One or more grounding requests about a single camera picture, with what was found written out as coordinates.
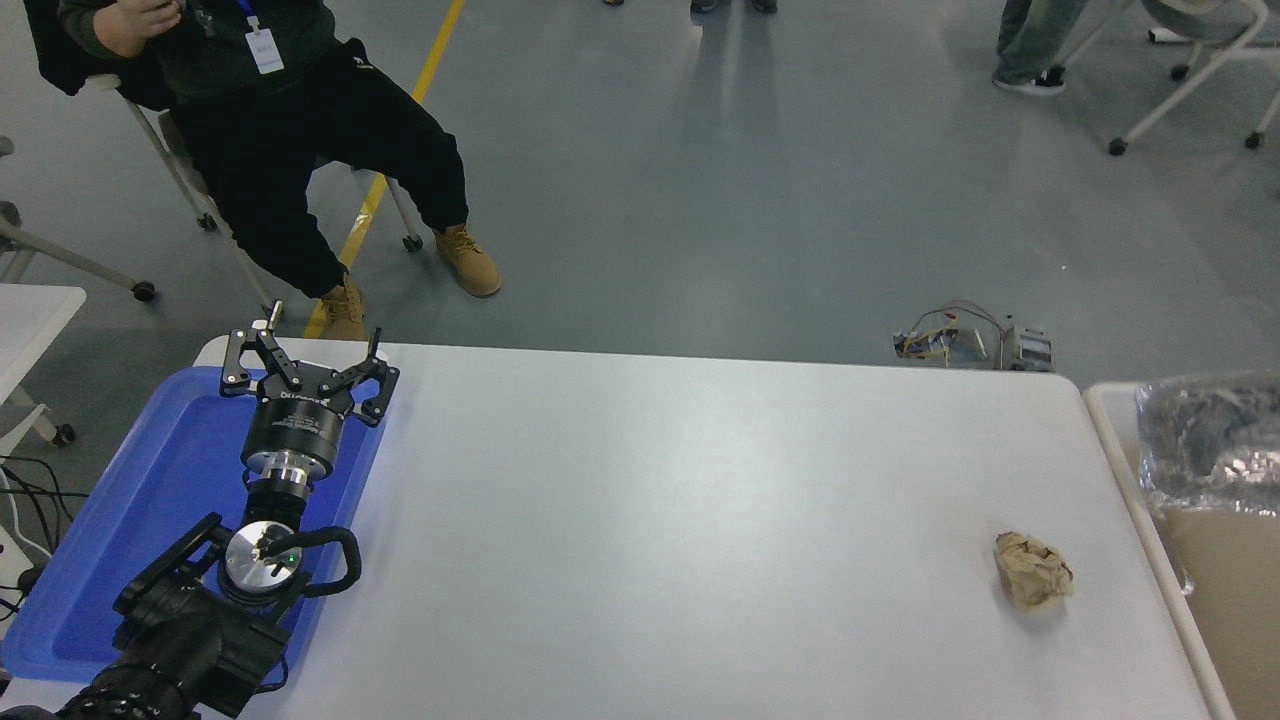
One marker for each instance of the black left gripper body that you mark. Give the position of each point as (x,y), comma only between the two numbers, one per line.
(295,425)

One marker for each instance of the silver foil tray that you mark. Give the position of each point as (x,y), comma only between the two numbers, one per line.
(1210,440)

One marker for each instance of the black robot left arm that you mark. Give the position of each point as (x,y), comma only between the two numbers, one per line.
(190,640)

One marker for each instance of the person's right hand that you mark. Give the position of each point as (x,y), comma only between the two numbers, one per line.
(140,25)

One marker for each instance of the blue plastic tray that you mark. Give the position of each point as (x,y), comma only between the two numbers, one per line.
(150,500)

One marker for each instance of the grey wheeled chair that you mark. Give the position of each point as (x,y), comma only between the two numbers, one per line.
(188,175)

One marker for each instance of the seated person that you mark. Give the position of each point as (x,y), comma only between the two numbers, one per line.
(260,150)

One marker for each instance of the grey chair base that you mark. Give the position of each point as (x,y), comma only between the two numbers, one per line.
(60,255)

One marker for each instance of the small white table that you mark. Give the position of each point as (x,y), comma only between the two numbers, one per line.
(30,320)

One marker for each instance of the white id badge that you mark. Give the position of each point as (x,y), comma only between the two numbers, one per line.
(265,50)

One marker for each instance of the white power strip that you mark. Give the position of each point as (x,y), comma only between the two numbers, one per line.
(10,555)

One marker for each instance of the black jacket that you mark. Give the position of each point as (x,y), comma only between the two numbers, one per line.
(50,50)

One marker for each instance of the small grey device box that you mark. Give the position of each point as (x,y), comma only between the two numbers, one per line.
(1030,350)

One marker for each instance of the crumpled tan paper ball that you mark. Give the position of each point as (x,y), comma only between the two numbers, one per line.
(1035,575)

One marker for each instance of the person in grey trousers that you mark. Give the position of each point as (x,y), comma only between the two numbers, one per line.
(1035,40)

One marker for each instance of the large pale bin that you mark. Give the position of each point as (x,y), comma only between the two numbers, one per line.
(1235,610)

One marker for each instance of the white wheeled chair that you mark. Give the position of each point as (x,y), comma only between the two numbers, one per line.
(1200,25)

